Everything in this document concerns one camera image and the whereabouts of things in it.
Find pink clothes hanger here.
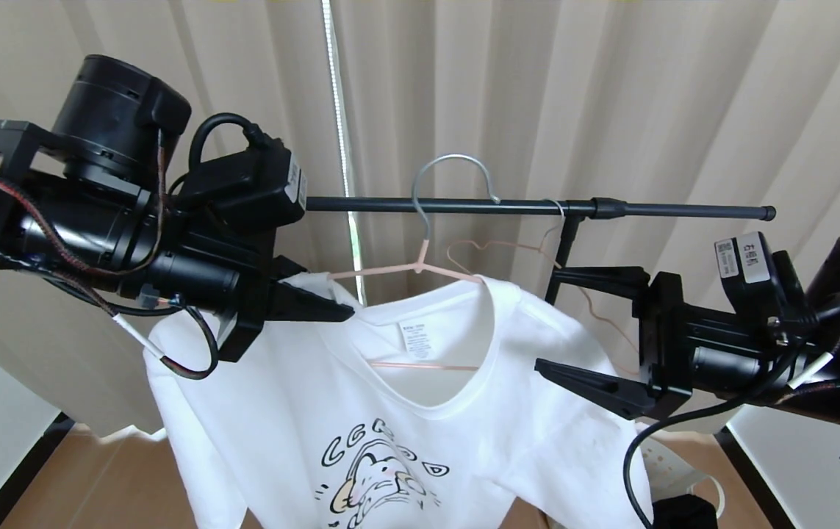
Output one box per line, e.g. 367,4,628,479
447,198,642,377
328,153,503,373

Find beige curtain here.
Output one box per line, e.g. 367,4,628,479
0,0,840,442

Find white laundry basket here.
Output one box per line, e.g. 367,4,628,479
640,433,726,517

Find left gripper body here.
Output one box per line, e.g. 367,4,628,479
0,184,282,365

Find white printed shirt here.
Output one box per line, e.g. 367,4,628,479
144,272,657,529

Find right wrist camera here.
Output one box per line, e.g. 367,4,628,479
714,231,819,348

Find black clothes rack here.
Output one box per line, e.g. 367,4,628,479
306,195,777,306

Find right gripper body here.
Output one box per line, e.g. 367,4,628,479
637,272,840,429

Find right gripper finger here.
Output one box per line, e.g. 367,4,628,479
548,265,653,299
534,358,657,422

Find black garment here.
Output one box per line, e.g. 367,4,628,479
651,494,719,529

